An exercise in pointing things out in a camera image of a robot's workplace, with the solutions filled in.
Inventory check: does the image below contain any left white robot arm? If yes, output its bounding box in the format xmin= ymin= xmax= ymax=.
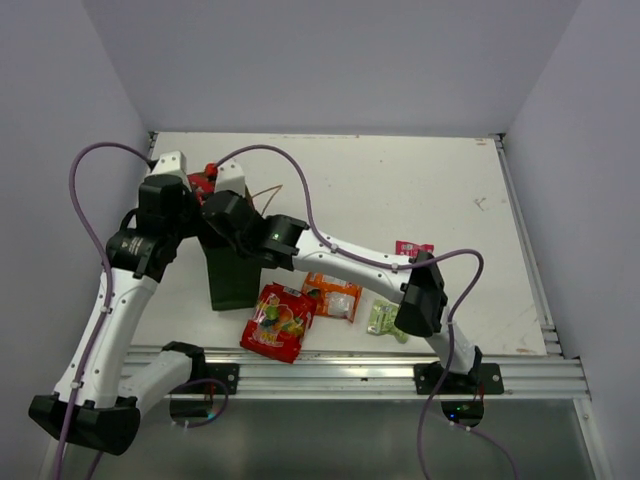
xmin=29 ymin=173 xmax=208 ymax=455

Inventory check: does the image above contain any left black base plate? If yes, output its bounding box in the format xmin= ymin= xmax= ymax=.
xmin=171 ymin=363 xmax=240 ymax=396

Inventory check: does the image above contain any orange snack packet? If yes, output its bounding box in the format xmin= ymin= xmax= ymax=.
xmin=302 ymin=273 xmax=362 ymax=323

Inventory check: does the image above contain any large red candy bag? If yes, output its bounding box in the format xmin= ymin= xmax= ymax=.
xmin=187 ymin=173 xmax=215 ymax=205

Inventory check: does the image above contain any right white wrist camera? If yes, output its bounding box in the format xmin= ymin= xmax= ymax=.
xmin=204 ymin=159 xmax=246 ymax=196

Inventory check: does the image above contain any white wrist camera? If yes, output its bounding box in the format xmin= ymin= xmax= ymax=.
xmin=148 ymin=151 xmax=187 ymax=178
xmin=204 ymin=159 xmax=246 ymax=196

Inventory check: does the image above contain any pink candy packet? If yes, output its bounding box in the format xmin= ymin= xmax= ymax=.
xmin=395 ymin=240 xmax=434 ymax=257

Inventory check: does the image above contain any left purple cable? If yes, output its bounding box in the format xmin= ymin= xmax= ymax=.
xmin=49 ymin=142 xmax=232 ymax=480

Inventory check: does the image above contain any purple cable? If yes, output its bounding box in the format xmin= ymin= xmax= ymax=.
xmin=49 ymin=142 xmax=232 ymax=480
xmin=212 ymin=144 xmax=521 ymax=480

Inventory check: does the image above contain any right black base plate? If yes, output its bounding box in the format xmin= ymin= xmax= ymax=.
xmin=413 ymin=362 xmax=505 ymax=395

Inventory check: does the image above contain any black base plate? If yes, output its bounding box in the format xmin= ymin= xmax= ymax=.
xmin=413 ymin=362 xmax=505 ymax=395
xmin=171 ymin=363 xmax=240 ymax=396

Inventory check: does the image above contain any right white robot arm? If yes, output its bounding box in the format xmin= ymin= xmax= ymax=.
xmin=201 ymin=191 xmax=482 ymax=393

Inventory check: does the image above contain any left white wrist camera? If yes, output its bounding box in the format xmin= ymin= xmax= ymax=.
xmin=148 ymin=151 xmax=187 ymax=178

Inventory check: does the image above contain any green paper bag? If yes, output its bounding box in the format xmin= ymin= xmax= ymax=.
xmin=196 ymin=224 xmax=261 ymax=311

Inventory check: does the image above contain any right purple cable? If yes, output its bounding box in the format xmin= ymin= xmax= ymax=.
xmin=212 ymin=144 xmax=521 ymax=480

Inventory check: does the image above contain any green candy packet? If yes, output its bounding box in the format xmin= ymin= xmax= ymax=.
xmin=367 ymin=300 xmax=409 ymax=344

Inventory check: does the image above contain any aluminium front rail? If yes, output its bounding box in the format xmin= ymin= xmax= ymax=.
xmin=69 ymin=344 xmax=591 ymax=401

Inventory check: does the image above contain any red fruit gummy bag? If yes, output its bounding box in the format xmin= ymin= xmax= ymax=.
xmin=240 ymin=283 xmax=317 ymax=364

